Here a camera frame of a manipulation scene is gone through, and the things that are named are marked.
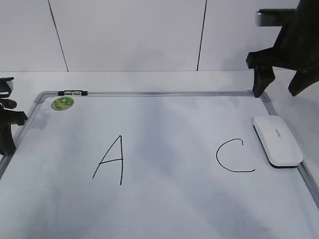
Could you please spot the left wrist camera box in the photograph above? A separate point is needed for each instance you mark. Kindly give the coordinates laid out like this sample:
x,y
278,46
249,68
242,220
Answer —
x,y
6,86

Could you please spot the round green magnet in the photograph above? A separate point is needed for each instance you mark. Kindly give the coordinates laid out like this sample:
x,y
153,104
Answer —
x,y
62,103

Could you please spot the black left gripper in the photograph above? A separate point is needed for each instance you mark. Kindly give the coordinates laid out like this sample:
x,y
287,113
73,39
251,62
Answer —
x,y
7,118

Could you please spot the white board eraser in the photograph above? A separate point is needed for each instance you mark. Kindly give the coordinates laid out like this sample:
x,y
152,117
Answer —
x,y
278,142

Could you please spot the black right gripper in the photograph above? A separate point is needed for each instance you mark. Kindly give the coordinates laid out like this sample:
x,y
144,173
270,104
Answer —
x,y
296,48

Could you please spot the white board with grey frame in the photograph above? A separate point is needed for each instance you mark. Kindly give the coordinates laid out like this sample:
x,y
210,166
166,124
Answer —
x,y
150,167

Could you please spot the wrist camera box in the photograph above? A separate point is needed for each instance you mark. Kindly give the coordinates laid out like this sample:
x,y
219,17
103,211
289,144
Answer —
x,y
268,17
6,86

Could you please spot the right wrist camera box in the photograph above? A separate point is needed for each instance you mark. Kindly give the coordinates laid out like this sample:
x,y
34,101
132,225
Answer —
x,y
268,17

